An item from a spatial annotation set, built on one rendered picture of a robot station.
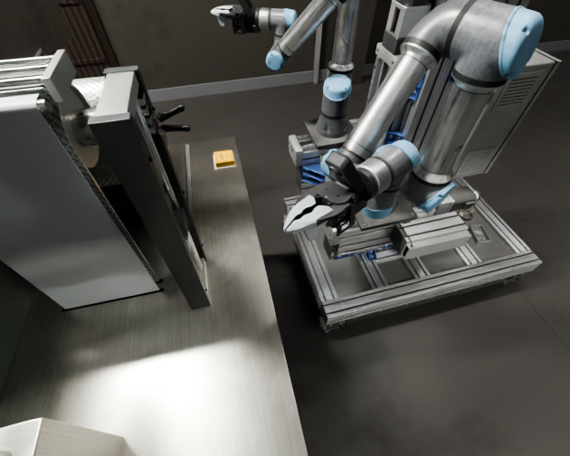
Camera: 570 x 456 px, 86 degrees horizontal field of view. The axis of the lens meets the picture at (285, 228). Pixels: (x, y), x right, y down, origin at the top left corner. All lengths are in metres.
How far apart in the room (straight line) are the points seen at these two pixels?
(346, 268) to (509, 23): 1.26
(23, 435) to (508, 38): 1.01
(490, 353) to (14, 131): 2.03
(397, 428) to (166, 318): 1.22
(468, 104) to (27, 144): 0.86
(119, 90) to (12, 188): 0.26
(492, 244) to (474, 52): 1.49
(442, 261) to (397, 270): 0.27
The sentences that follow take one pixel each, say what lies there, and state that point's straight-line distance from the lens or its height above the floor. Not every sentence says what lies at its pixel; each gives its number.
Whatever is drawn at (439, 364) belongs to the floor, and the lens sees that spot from 1.88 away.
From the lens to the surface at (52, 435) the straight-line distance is 0.60.
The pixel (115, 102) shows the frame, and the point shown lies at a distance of 0.49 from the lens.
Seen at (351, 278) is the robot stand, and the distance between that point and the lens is 1.70.
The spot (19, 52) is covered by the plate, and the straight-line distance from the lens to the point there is 1.37.
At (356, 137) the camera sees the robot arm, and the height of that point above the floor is 1.20.
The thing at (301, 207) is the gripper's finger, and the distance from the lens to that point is 0.56.
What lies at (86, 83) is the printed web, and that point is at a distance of 0.91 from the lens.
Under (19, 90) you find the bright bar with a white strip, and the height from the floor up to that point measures 1.44.
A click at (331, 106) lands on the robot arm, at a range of 1.43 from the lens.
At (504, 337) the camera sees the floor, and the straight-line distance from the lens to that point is 2.11.
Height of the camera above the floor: 1.65
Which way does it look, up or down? 51 degrees down
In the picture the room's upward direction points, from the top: straight up
